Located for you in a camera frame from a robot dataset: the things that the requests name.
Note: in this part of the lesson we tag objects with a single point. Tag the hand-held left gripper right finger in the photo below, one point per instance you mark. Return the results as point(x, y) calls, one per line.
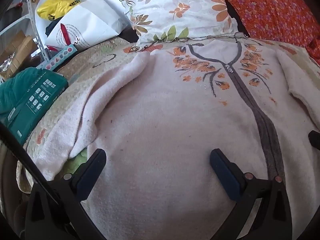
point(223, 175)

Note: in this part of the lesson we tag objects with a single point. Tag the light blue box coloured shapes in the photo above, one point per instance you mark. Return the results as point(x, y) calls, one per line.
point(56, 57)

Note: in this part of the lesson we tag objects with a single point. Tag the orange floral cloth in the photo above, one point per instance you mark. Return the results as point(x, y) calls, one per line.
point(277, 12)

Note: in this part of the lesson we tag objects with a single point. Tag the quilted heart-pattern blanket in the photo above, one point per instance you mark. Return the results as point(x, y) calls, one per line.
point(75, 80)

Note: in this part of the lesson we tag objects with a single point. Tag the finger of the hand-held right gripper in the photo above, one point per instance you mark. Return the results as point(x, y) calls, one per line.
point(315, 140)

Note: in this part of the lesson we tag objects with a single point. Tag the cardboard boxes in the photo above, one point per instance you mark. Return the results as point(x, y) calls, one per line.
point(18, 51)

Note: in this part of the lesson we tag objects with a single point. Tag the white floral pillow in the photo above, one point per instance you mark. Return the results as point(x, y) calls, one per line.
point(175, 7)

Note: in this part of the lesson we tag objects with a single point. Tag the green mailer package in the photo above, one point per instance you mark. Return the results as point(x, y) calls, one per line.
point(32, 102)

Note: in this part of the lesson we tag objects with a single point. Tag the white metal shelf rack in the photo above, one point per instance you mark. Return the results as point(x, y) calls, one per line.
point(33, 20)

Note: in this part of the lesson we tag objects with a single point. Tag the yellow plastic bag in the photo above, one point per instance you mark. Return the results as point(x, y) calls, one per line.
point(56, 6)

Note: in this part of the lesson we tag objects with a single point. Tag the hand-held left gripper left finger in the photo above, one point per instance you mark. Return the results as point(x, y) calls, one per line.
point(91, 172)

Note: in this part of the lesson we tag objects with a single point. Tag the teal cloth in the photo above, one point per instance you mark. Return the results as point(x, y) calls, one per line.
point(12, 90)

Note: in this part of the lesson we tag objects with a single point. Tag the pink floral zip sweater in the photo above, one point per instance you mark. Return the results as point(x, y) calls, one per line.
point(162, 120)

